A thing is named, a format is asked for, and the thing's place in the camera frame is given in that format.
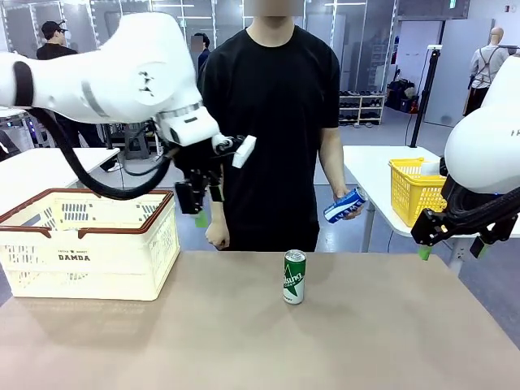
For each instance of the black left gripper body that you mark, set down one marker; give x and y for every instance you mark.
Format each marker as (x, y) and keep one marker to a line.
(199, 166)

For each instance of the grey step stool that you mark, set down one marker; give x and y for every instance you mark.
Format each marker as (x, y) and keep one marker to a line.
(138, 148)

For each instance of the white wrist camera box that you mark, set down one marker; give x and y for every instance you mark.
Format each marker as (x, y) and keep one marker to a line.
(243, 152)
(430, 168)

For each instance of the person's right hand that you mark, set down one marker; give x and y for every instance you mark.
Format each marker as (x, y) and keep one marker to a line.
(217, 235)

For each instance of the white shoe rack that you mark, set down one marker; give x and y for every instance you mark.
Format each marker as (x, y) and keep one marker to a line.
(363, 96)

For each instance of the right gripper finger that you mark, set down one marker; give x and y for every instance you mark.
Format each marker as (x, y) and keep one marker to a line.
(428, 227)
(480, 247)

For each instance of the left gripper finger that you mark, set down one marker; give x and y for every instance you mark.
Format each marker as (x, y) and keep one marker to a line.
(189, 199)
(216, 193)

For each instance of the person's right forearm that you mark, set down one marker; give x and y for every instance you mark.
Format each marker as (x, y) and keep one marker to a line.
(217, 213)

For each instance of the green soda can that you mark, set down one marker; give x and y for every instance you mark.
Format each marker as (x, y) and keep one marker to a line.
(293, 284)

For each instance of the mannequin with grey apron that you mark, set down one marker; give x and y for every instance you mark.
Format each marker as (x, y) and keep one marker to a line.
(481, 69)

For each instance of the background person in black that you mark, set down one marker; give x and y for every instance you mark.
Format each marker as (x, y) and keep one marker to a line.
(53, 44)

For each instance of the person's left forearm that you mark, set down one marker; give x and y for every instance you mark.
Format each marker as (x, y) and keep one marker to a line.
(335, 174)

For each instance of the person's left hand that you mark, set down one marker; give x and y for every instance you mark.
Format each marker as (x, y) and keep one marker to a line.
(344, 193)

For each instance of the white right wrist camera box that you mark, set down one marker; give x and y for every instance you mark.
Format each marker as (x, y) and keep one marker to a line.
(430, 168)

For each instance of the white side table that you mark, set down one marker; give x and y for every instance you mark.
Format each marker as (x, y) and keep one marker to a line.
(373, 170)
(32, 162)

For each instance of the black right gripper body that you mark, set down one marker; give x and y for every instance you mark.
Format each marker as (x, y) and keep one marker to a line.
(497, 231)

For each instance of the person in dark navy clothes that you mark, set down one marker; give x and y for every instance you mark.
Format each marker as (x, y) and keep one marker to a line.
(202, 61)

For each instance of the yellow plastic basket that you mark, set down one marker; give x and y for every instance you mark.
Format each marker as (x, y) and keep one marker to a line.
(406, 195)

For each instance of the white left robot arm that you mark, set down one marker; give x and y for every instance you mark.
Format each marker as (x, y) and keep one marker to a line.
(122, 73)

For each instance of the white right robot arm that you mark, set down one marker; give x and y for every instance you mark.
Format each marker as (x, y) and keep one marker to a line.
(479, 142)

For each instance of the person in black t-shirt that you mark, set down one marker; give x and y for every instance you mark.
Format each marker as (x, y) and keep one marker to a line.
(276, 122)

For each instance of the cream basket with brown rim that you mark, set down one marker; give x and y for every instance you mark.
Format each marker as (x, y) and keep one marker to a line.
(81, 293)

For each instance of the blue Pocari Sweat can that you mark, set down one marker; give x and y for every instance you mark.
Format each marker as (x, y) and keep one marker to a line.
(343, 209)

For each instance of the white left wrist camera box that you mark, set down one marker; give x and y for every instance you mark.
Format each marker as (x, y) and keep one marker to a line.
(243, 152)

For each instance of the black tripod pole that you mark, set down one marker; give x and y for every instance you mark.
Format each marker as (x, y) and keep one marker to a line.
(425, 97)

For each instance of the pile of black bags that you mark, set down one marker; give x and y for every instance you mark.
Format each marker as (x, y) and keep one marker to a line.
(400, 93)

